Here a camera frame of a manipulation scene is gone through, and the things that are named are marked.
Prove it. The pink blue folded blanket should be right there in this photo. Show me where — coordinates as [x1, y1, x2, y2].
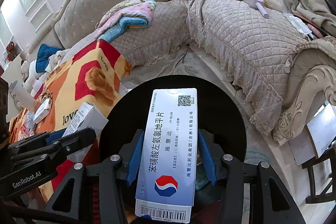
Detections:
[94, 0, 157, 43]

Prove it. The clear blue plastic wrapper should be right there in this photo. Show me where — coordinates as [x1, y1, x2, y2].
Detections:
[19, 111, 35, 140]

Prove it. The small white grey box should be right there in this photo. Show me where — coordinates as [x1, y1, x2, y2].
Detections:
[62, 102, 108, 137]

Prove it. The beige crumpled clothing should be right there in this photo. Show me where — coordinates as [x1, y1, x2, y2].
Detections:
[45, 49, 69, 73]

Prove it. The beige coat on sofa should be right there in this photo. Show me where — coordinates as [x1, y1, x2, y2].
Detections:
[284, 0, 335, 37]

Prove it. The purple hair brush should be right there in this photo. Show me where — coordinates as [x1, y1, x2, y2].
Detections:
[243, 0, 269, 19]

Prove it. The beige tufted sofa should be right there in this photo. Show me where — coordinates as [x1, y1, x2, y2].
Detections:
[28, 0, 335, 145]

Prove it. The blue white medicine box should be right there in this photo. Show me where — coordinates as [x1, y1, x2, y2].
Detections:
[135, 88, 198, 223]

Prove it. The orange red love blanket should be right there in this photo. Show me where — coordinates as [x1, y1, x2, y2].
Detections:
[7, 39, 134, 204]

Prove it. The white thermos bottle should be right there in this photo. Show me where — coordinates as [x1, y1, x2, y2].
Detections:
[9, 80, 37, 112]

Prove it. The black trash bin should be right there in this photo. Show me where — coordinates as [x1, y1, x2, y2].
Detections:
[99, 74, 247, 214]

